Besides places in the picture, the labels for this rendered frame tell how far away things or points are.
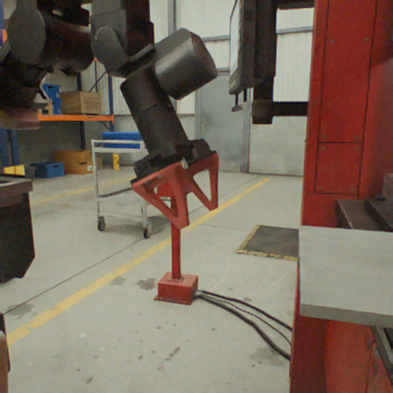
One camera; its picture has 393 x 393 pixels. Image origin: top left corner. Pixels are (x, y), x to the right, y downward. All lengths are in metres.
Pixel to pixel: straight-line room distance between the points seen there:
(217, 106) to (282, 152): 1.73
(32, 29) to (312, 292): 0.48
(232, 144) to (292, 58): 2.08
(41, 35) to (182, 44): 0.20
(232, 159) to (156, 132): 7.28
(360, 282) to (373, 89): 0.94
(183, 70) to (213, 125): 7.41
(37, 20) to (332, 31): 0.86
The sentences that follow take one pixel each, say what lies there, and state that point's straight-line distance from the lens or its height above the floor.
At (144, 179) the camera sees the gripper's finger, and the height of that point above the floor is 1.05.
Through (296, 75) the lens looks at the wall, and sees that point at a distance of 7.43.
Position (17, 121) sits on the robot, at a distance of 0.64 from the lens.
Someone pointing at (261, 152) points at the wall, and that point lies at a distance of 7.55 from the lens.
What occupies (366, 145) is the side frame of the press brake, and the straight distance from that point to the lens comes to 1.18.
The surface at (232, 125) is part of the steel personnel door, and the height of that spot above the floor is 1.04.
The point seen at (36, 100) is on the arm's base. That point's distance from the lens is 0.67.
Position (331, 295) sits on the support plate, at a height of 1.00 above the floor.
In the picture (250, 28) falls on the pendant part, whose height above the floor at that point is 1.43.
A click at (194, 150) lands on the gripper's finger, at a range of 0.46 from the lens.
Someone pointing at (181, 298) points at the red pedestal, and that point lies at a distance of 2.25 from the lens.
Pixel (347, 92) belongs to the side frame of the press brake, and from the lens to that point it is 1.17.
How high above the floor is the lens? 1.12
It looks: 12 degrees down
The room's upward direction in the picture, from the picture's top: straight up
